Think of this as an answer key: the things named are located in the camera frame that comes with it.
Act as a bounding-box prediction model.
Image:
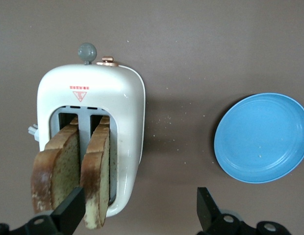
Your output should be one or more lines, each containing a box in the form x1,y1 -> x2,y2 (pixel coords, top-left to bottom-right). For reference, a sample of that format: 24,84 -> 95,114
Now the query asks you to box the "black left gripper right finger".
197,187 -> 295,235

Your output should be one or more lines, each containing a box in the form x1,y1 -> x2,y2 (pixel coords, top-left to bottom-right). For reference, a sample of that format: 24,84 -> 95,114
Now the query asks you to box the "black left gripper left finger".
0,187 -> 86,235

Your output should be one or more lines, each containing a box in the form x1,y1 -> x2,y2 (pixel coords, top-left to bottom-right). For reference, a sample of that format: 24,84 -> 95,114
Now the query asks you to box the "brown bread slice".
79,115 -> 111,230
30,117 -> 81,214

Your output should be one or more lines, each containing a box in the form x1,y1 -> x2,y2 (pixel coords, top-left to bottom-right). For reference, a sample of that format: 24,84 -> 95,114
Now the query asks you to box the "blue plate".
213,92 -> 304,184

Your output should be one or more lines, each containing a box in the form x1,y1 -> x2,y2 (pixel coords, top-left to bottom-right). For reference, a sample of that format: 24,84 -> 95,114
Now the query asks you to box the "white toaster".
28,43 -> 147,218

